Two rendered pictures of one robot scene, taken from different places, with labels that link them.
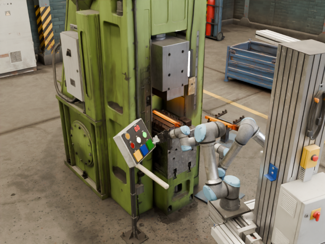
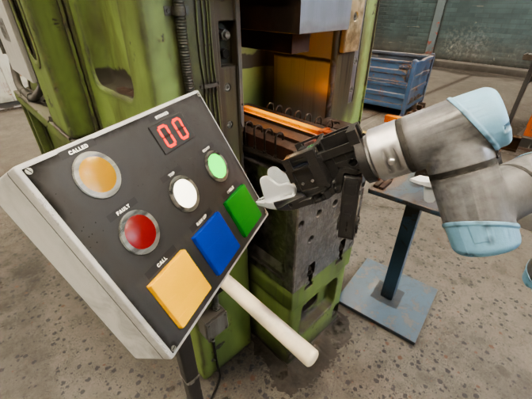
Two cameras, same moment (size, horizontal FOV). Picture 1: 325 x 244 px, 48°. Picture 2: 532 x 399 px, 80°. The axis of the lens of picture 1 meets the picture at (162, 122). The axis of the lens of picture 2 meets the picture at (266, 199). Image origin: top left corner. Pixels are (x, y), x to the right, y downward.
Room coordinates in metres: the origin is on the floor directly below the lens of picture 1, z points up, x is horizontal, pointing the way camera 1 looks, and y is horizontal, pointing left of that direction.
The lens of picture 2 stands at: (2.21, 0.11, 1.34)
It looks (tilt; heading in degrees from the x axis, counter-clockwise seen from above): 32 degrees down; 355
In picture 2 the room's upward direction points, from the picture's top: straight up
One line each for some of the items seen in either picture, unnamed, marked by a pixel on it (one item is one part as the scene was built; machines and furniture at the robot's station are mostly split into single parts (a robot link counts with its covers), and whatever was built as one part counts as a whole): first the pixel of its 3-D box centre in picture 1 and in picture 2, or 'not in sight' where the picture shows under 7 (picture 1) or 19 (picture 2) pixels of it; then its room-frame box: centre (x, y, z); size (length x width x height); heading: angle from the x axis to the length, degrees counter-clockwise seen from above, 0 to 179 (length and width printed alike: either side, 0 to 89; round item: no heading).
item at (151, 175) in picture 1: (152, 175); (252, 305); (2.80, 0.09, 0.62); 0.44 x 0.05 x 0.05; 39
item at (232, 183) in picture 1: (230, 186); not in sight; (2.14, -0.49, 0.98); 0.13 x 0.12 x 0.14; 115
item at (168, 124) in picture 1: (161, 120); (267, 131); (3.25, 0.01, 0.96); 0.42 x 0.20 x 0.09; 39
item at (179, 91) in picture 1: (160, 86); (267, 8); (3.25, 0.01, 1.32); 0.42 x 0.20 x 0.10; 39
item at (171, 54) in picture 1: (164, 60); not in sight; (3.27, -0.02, 1.56); 0.42 x 0.39 x 0.40; 39
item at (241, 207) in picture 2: (149, 144); (241, 210); (2.70, 0.11, 1.01); 0.07 x 0.05 x 0.07; 154
